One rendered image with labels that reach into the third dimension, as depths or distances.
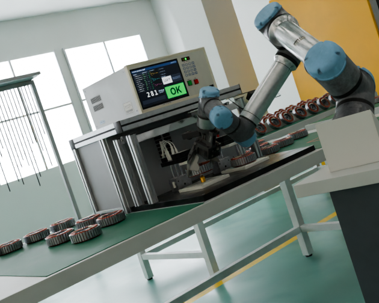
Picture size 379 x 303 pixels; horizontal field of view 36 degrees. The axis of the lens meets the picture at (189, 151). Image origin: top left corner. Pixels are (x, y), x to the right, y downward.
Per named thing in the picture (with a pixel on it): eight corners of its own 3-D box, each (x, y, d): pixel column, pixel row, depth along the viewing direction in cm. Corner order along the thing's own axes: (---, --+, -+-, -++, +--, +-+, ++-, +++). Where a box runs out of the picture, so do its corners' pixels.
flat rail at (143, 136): (242, 106, 265) (240, 100, 265) (134, 143, 227) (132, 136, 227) (240, 107, 266) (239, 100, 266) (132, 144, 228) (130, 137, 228)
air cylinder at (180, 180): (193, 184, 244) (189, 172, 244) (179, 190, 239) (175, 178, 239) (185, 186, 248) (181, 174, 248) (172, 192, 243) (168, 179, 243)
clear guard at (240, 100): (281, 95, 245) (277, 82, 244) (242, 109, 230) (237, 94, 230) (230, 112, 270) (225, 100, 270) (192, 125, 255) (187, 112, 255)
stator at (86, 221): (99, 221, 245) (96, 213, 245) (107, 221, 235) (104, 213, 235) (74, 231, 241) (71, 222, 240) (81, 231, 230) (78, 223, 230)
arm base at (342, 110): (385, 145, 178) (386, 119, 183) (371, 115, 168) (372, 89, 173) (337, 152, 186) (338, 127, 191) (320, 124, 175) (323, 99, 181)
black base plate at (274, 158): (315, 149, 243) (313, 144, 243) (204, 201, 203) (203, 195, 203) (239, 165, 279) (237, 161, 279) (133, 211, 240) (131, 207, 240)
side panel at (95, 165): (133, 211, 241) (107, 137, 239) (127, 214, 239) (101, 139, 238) (100, 216, 263) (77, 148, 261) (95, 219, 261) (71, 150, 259)
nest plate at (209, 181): (230, 176, 231) (228, 173, 231) (202, 188, 222) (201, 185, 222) (206, 181, 243) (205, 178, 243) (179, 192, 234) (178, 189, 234)
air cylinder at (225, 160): (233, 168, 259) (228, 156, 259) (221, 172, 254) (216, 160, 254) (225, 169, 263) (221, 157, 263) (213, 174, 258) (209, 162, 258)
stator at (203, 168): (219, 166, 231) (216, 157, 231) (199, 175, 224) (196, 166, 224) (202, 171, 240) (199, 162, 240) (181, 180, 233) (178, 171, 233)
